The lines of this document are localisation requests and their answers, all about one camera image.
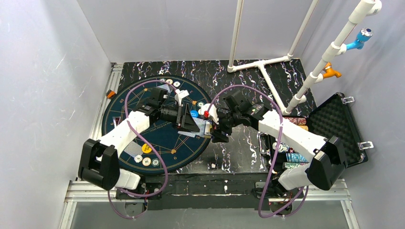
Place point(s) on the white chip mat top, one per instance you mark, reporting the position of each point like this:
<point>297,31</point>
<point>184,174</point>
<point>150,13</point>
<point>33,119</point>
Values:
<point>176,84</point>

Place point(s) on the green chip mat bottom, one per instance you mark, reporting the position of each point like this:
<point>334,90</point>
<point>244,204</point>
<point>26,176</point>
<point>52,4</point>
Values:
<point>155,162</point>

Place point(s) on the blue backed card mat bottom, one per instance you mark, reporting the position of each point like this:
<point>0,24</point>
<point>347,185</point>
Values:
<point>133,149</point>

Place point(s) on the black poker chip case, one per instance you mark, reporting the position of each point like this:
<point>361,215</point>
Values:
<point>333,117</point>

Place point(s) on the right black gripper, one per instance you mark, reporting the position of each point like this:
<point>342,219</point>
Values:
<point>218,127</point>

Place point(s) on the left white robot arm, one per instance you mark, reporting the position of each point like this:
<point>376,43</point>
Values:
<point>99,163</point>

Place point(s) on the white chip mat bottom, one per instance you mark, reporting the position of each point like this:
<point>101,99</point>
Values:
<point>138,158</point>

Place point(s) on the orange clip on rail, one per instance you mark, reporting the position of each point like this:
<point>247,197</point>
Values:
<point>110,94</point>

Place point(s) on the yellow chip mat bottom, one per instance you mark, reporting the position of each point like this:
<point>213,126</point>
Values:
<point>146,161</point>

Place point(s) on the white chip stack in case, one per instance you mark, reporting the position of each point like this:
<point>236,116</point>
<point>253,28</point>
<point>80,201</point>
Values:
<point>282,147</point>

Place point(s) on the yellow dealer button disc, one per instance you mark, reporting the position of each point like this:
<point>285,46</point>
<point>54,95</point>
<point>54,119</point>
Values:
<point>146,149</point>

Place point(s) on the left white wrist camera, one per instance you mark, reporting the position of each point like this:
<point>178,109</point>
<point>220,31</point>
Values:
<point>180,95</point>

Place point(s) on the blue backed card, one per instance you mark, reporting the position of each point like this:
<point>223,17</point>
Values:
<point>201,125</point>

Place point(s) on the playing card deck box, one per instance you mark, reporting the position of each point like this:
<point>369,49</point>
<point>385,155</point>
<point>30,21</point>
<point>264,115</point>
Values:
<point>207,129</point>

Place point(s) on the red chip stack in case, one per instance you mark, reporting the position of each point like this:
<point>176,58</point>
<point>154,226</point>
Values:
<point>297,120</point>

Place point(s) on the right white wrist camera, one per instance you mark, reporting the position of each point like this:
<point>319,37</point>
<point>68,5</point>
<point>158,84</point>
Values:
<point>209,111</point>

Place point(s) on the white chip mat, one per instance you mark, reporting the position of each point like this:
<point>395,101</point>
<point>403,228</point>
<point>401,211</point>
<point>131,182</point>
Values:
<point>176,84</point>
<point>138,158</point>

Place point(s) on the aluminium rail frame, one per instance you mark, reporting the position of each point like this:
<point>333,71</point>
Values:
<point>153,185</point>

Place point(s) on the blue backed card mat top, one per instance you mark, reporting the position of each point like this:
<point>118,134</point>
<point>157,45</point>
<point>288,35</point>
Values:
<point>166,87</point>

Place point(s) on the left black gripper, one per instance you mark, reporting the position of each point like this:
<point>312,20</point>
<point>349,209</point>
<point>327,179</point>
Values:
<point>181,116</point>

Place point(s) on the yellow chip stack in case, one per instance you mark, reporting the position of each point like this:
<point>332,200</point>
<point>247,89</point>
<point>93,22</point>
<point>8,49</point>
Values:
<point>304,127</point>

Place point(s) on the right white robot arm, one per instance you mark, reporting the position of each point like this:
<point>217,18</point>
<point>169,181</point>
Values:
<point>326,159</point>

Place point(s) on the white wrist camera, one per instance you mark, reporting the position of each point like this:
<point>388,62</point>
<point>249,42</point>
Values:
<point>209,111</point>
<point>180,95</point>

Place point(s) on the blue dealer button disc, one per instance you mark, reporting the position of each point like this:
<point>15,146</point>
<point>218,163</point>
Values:
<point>194,114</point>

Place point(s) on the round dark blue poker mat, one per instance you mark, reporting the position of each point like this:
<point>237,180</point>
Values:
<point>176,150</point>

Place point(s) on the blue chip stack in case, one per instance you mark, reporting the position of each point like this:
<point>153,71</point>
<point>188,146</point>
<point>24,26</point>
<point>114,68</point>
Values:
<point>295,158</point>

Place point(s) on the blue backed card mat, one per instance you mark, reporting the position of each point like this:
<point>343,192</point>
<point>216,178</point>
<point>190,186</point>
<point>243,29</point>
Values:
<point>133,149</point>
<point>166,87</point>

